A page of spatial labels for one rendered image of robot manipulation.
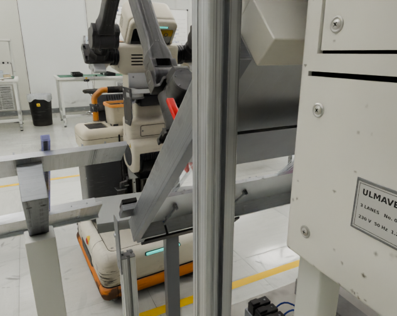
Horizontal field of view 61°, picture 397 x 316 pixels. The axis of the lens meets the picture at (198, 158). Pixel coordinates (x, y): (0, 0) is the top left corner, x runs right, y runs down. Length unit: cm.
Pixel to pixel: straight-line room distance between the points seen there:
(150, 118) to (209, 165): 122
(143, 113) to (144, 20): 72
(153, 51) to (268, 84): 41
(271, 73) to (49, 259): 60
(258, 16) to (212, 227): 24
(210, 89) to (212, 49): 4
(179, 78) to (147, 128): 84
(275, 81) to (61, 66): 705
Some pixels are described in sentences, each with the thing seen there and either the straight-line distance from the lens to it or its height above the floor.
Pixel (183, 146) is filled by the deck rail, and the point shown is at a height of 104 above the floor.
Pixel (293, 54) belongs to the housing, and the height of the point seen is 118.
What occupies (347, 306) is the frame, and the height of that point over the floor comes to 66.
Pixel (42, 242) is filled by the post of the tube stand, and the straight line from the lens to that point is 81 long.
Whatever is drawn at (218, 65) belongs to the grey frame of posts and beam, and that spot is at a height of 117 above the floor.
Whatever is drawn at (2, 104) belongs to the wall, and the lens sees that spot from 753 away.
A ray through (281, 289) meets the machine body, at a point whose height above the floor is 62.
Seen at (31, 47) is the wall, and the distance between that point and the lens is 746.
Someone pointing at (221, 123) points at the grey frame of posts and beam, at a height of 111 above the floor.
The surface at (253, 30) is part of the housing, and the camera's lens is 40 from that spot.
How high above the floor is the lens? 118
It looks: 17 degrees down
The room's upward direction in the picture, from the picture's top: straight up
